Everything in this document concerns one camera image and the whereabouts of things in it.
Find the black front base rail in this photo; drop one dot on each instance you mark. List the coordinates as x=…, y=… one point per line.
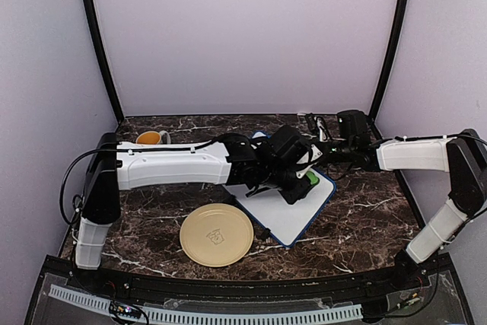
x=372, y=288

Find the blue framed whiteboard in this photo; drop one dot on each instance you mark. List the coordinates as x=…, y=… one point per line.
x=282, y=221

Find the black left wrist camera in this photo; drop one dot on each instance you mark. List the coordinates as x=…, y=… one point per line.
x=293, y=151

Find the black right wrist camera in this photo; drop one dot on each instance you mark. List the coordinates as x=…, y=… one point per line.
x=352, y=123

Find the black frame post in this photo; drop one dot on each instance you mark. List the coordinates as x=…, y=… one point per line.
x=102, y=60
x=389, y=57

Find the black left frame post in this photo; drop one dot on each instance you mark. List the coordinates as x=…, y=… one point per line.
x=102, y=60

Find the white slotted cable duct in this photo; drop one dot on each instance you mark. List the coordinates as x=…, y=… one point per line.
x=175, y=311

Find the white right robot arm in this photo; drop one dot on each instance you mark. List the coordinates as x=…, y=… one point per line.
x=446, y=174

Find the yellow plate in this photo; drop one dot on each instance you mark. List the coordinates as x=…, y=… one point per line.
x=216, y=235

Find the green whiteboard eraser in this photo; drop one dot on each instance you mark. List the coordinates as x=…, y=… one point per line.
x=313, y=178

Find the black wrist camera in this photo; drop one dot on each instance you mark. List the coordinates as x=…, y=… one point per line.
x=293, y=151
x=352, y=123

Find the black right frame post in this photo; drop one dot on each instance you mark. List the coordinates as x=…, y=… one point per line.
x=389, y=57

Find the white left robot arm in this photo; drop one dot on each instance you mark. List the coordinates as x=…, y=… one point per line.
x=117, y=166

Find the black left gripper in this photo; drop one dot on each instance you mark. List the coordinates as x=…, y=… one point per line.
x=292, y=194

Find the white patterned mug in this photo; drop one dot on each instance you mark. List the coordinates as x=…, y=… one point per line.
x=154, y=138

